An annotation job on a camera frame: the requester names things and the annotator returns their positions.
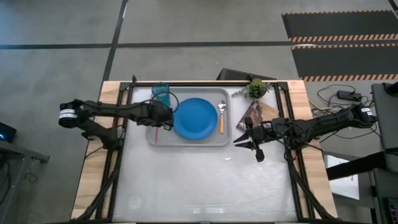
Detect black device with blue light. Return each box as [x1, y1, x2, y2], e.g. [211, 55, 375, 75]
[0, 121, 17, 144]

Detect illustrated brown book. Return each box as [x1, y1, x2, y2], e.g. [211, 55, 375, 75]
[235, 99, 280, 133]

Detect grey plastic tray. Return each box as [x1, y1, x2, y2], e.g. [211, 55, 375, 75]
[145, 86, 233, 147]

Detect blue round plate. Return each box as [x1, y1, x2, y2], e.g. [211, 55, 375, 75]
[172, 97, 218, 141]

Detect yellow cable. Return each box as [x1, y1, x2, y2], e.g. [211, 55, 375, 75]
[310, 99, 336, 114]

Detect glossy white table mat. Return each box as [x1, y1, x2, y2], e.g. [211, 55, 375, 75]
[112, 85, 299, 222]

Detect black power adapter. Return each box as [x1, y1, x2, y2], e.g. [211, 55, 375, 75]
[337, 90, 363, 101]

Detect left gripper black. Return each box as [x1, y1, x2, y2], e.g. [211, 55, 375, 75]
[136, 101, 175, 131]

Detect black diagonal beam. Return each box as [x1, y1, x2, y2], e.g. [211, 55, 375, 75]
[325, 151, 388, 181]

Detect black object on desk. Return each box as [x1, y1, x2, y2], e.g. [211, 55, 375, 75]
[382, 80, 398, 97]

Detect black flat object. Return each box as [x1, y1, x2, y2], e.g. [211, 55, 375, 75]
[216, 68, 277, 82]

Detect white panel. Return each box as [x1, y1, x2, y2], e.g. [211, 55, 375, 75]
[323, 154, 361, 200]

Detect black hazard-striped floor mat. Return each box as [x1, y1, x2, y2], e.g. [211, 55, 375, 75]
[290, 43, 398, 82]
[281, 10, 398, 44]

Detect black aluminium table frame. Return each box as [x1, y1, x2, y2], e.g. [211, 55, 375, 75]
[73, 74, 343, 224]

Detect teal faceted plastic cup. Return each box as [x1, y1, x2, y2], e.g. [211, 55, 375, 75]
[151, 82, 171, 108]

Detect black cable tangle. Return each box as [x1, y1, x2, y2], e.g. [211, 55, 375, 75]
[309, 84, 383, 144]

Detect grey side table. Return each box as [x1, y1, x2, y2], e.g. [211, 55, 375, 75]
[0, 139, 50, 224]

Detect orange-handled spoon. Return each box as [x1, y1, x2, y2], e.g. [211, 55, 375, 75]
[217, 99, 227, 135]

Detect grey desk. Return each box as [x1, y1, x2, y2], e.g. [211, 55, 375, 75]
[371, 82, 398, 174]

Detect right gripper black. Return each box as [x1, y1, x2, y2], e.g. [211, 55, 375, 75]
[233, 116, 289, 163]

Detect small green potted plant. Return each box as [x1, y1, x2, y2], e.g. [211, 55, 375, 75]
[231, 77, 274, 100]

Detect dark grey cabinet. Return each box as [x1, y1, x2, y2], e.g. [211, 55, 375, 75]
[368, 167, 398, 224]

